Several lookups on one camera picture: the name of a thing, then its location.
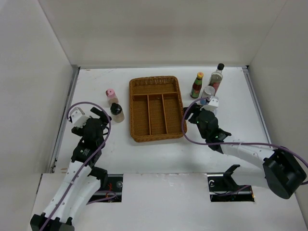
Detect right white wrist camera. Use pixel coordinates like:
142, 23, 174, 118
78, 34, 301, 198
203, 97, 219, 112

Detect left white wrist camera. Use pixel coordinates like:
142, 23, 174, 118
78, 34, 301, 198
69, 107, 89, 128

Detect green red sauce bottle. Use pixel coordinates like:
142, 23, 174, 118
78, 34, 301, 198
190, 72, 204, 99

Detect brown wicker divided tray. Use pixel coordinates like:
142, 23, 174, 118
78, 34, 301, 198
129, 76, 187, 142

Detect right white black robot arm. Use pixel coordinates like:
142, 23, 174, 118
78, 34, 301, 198
182, 103, 308, 199

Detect metal table rail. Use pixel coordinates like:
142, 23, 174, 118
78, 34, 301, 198
46, 64, 80, 173
242, 66, 271, 143

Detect right metal table rail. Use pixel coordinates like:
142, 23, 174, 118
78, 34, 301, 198
242, 66, 271, 143

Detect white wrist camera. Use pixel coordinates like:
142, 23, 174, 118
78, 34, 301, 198
203, 97, 219, 112
69, 107, 89, 128

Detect black cap spice bottle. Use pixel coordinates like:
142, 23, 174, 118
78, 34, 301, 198
110, 103, 125, 123

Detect tall black cap glass bottle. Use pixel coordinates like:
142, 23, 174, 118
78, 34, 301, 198
208, 63, 225, 95

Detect left metal table rail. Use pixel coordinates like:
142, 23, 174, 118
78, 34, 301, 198
46, 64, 80, 173

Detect pink cap spice jar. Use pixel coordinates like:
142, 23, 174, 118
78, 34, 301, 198
105, 89, 118, 106

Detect grey lid blue label jar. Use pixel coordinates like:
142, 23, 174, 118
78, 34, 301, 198
201, 86, 216, 98

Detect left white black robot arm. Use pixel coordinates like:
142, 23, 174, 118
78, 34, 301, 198
30, 107, 111, 231

